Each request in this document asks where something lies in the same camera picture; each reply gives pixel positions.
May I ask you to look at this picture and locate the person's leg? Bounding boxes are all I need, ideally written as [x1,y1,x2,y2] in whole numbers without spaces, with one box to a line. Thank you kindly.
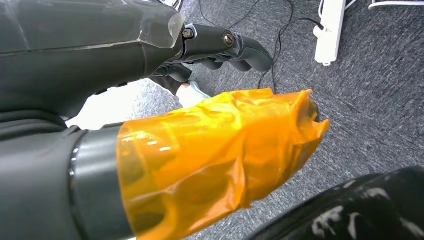
[148,64,194,97]

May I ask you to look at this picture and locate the person's foot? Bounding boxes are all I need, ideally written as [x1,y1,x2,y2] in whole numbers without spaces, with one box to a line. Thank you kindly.
[175,81,212,109]

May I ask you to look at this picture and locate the white power strip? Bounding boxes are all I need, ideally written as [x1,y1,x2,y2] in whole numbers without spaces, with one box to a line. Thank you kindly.
[312,0,347,67]

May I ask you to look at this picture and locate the black glossy robot body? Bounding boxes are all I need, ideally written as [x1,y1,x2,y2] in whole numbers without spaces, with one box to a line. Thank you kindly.
[246,166,424,240]

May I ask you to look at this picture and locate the thin black cable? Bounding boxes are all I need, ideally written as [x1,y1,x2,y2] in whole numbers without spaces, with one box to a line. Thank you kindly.
[197,0,294,31]

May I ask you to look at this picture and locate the black power cable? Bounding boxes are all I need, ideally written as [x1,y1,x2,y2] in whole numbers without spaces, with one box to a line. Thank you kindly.
[257,17,326,96]

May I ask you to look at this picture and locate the white cable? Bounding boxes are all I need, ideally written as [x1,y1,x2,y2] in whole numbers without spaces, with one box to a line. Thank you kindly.
[368,0,424,10]

